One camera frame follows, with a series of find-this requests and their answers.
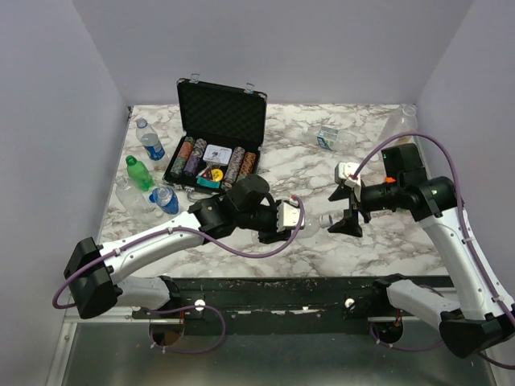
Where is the clear Pocari Sweat bottle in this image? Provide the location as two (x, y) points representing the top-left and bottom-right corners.
(251, 212), (334, 244)

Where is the clear bottle green-blue label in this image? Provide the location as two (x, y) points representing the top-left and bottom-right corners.
(303, 125), (356, 152)

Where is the square clear juice bottle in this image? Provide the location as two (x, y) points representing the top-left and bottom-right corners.
(377, 105), (418, 143)

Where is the blue label water bottle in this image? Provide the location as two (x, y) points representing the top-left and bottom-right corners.
(136, 118), (166, 161)

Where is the blue white Pocari cap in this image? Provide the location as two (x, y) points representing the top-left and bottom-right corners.
(318, 214), (333, 228)

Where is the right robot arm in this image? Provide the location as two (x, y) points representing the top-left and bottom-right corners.
(328, 143), (514, 359)

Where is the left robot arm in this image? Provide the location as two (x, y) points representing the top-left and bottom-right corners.
(63, 175), (302, 319)

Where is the blue crushed bottle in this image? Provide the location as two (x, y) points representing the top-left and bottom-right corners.
(149, 187), (179, 216)

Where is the crushed clear bottle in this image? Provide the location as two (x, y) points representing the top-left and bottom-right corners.
(115, 175), (152, 216)

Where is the green soda bottle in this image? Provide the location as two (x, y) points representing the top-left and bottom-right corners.
(125, 155), (154, 191)

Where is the yellow dealer chip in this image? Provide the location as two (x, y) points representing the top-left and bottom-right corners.
(211, 169), (224, 182)

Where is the black poker chip case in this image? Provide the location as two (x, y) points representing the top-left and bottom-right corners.
(163, 78), (268, 194)

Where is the black front rail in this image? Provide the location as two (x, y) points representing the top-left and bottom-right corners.
(132, 277), (414, 342)

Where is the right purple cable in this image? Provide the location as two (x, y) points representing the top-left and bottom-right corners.
(352, 132), (515, 370)

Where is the purple cable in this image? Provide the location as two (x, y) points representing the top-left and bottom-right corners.
(352, 132), (515, 370)
(51, 195), (307, 355)

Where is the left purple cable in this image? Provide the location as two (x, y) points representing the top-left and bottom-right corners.
(51, 195), (307, 355)

